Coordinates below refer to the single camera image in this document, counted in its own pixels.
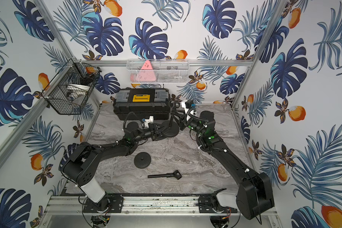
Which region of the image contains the black wire basket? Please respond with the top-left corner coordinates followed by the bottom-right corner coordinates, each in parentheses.
top-left (41, 59), bottom-right (102, 115)

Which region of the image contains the pink triangular object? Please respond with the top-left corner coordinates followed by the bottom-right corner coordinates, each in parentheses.
top-left (130, 60), bottom-right (157, 83)

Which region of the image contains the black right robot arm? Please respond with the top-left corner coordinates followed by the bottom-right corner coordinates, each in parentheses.
top-left (172, 100), bottom-right (275, 220)

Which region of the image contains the black round stand base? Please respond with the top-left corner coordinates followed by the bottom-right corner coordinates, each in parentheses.
top-left (134, 152), bottom-right (152, 169)

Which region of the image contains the black stand pole with clip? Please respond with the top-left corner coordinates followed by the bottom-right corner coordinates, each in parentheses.
top-left (168, 100), bottom-right (180, 129)

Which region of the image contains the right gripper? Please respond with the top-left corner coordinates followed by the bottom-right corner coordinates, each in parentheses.
top-left (172, 109), bottom-right (206, 138)

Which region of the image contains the white mesh wall basket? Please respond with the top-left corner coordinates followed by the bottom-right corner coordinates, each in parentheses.
top-left (126, 59), bottom-right (190, 84)

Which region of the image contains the black plastic toolbox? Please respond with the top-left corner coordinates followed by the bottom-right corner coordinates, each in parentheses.
top-left (113, 88), bottom-right (171, 120)

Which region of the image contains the aluminium front rail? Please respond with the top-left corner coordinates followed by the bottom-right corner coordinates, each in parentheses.
top-left (44, 195), bottom-right (278, 216)

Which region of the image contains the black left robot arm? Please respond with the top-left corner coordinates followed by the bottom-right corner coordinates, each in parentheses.
top-left (59, 117), bottom-right (166, 205)

